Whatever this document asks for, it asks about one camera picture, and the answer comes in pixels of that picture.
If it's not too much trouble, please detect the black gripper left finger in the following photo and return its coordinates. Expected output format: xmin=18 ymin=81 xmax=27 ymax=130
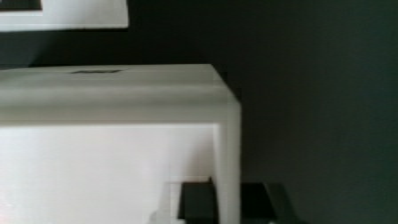
xmin=178 ymin=179 xmax=219 ymax=224

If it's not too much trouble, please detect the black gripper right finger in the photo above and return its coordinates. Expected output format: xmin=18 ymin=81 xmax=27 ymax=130
xmin=242 ymin=182 xmax=297 ymax=224

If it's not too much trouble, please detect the white drawer cabinet box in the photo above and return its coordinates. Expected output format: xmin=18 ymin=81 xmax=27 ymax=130
xmin=0 ymin=64 xmax=242 ymax=224

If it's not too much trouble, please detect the white fiducial marker plate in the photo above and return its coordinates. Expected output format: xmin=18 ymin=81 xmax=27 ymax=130
xmin=0 ymin=0 xmax=130 ymax=32

